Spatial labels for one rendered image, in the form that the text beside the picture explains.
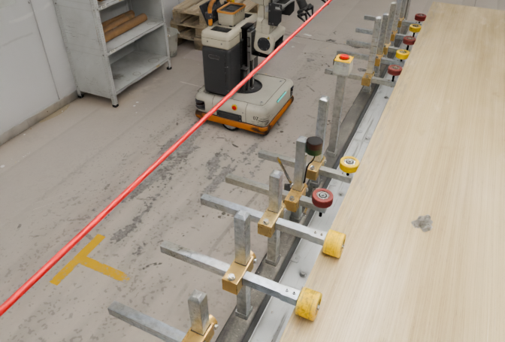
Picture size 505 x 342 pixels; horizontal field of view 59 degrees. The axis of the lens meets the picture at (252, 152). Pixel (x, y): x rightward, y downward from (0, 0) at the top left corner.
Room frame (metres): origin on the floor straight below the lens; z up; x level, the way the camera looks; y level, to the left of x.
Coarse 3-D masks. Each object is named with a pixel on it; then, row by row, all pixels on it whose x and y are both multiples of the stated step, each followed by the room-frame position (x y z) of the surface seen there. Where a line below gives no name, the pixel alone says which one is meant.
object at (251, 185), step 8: (232, 176) 1.44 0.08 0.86; (232, 184) 1.42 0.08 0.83; (240, 184) 1.40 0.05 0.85; (248, 184) 1.38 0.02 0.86; (256, 184) 1.38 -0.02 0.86; (264, 184) 1.38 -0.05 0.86; (264, 192) 1.35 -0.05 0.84; (288, 192) 1.33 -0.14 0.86; (304, 200) 1.29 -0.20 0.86; (312, 208) 1.27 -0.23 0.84; (320, 208) 1.25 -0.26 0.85
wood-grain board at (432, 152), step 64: (448, 64) 2.44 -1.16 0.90; (384, 128) 1.74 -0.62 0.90; (448, 128) 1.74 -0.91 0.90; (384, 192) 1.29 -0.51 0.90; (448, 192) 1.29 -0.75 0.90; (320, 256) 0.97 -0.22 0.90; (384, 256) 0.97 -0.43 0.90; (448, 256) 0.97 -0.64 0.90; (320, 320) 0.74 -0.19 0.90; (384, 320) 0.74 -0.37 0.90; (448, 320) 0.74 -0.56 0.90
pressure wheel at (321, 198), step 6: (318, 192) 1.28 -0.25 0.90; (324, 192) 1.28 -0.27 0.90; (330, 192) 1.28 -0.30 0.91; (312, 198) 1.26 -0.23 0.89; (318, 198) 1.24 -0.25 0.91; (324, 198) 1.25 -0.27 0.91; (330, 198) 1.24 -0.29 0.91; (318, 204) 1.23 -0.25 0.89; (324, 204) 1.23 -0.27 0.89; (330, 204) 1.24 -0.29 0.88
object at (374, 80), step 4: (328, 68) 2.55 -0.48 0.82; (332, 68) 2.55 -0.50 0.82; (328, 72) 2.53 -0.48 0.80; (332, 72) 2.52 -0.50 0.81; (348, 76) 2.48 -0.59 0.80; (352, 76) 2.47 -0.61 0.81; (356, 76) 2.46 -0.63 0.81; (360, 76) 2.45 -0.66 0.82; (372, 80) 2.42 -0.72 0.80; (376, 80) 2.41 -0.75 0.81; (380, 80) 2.40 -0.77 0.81; (384, 80) 2.39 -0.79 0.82; (388, 80) 2.39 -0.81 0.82; (380, 84) 2.39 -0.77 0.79; (384, 84) 2.39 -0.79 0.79; (388, 84) 2.37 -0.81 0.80; (392, 84) 2.36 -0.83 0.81
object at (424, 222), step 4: (420, 216) 1.14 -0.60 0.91; (424, 216) 1.15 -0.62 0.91; (428, 216) 1.14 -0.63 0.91; (416, 220) 1.13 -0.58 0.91; (420, 220) 1.12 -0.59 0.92; (424, 220) 1.12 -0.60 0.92; (428, 220) 1.12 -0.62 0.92; (416, 224) 1.11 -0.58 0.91; (420, 224) 1.11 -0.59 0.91; (424, 224) 1.11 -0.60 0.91; (428, 224) 1.11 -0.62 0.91; (416, 228) 1.10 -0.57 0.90; (420, 228) 1.10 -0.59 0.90; (424, 228) 1.09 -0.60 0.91; (428, 228) 1.09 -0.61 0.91
